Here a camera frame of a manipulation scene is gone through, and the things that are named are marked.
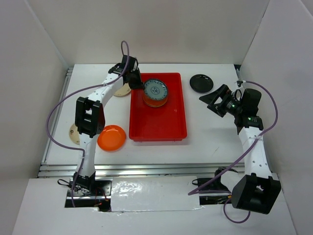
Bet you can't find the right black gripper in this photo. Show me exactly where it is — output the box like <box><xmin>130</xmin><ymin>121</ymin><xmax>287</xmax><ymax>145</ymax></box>
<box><xmin>200</xmin><ymin>84</ymin><xmax>244</xmax><ymax>118</ymax></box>

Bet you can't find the black plate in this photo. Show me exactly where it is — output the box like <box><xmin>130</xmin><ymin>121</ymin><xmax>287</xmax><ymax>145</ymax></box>
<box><xmin>189</xmin><ymin>74</ymin><xmax>214</xmax><ymax>94</ymax></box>

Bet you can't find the blue patterned plate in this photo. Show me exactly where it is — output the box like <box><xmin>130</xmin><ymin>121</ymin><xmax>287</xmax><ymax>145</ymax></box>
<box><xmin>143</xmin><ymin>78</ymin><xmax>169</xmax><ymax>101</ymax></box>

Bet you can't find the yellow patterned plate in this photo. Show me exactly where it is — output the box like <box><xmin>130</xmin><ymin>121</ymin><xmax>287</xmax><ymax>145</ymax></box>
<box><xmin>146</xmin><ymin>103</ymin><xmax>165</xmax><ymax>108</ymax></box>

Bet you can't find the orange plate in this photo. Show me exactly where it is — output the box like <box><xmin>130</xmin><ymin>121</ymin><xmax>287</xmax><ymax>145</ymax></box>
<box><xmin>97</xmin><ymin>125</ymin><xmax>126</xmax><ymax>152</ymax></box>
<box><xmin>143</xmin><ymin>96</ymin><xmax>168</xmax><ymax>104</ymax></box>

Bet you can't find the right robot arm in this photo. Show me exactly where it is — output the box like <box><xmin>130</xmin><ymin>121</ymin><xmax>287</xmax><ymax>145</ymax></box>
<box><xmin>200</xmin><ymin>85</ymin><xmax>281</xmax><ymax>214</ymax></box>

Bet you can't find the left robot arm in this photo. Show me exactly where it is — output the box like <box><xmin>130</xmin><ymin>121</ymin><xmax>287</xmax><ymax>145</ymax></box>
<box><xmin>73</xmin><ymin>55</ymin><xmax>143</xmax><ymax>195</ymax></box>

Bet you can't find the red plastic bin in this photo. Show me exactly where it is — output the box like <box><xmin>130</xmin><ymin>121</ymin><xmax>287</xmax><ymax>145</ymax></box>
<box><xmin>129</xmin><ymin>72</ymin><xmax>187</xmax><ymax>141</ymax></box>

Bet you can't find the beige plate with characters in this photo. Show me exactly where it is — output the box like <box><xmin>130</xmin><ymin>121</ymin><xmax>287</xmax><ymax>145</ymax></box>
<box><xmin>68</xmin><ymin>124</ymin><xmax>80</xmax><ymax>145</ymax></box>

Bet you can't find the white front cover panel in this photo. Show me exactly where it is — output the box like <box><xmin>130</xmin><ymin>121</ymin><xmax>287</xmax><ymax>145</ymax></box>
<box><xmin>111</xmin><ymin>176</ymin><xmax>201</xmax><ymax>212</ymax></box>

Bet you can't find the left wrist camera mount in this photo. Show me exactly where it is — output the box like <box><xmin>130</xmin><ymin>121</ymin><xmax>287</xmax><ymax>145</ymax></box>
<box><xmin>120</xmin><ymin>55</ymin><xmax>138</xmax><ymax>72</ymax></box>

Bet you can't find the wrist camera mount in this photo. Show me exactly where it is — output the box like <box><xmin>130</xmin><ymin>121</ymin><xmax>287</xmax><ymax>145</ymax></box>
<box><xmin>236</xmin><ymin>69</ymin><xmax>245</xmax><ymax>91</ymax></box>
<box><xmin>120</xmin><ymin>55</ymin><xmax>138</xmax><ymax>72</ymax></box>

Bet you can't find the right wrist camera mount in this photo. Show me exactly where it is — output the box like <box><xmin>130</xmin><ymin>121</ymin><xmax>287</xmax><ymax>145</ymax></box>
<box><xmin>236</xmin><ymin>69</ymin><xmax>245</xmax><ymax>91</ymax></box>

